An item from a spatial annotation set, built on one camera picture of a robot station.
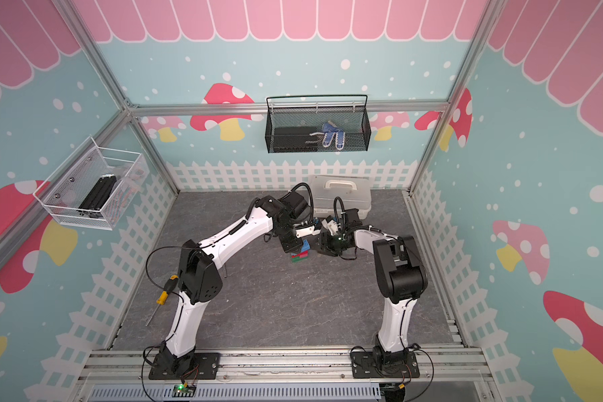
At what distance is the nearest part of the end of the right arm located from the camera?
33.2 inches

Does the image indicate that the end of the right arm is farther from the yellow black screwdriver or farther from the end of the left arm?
the yellow black screwdriver

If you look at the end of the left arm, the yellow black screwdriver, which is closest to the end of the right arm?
the end of the left arm
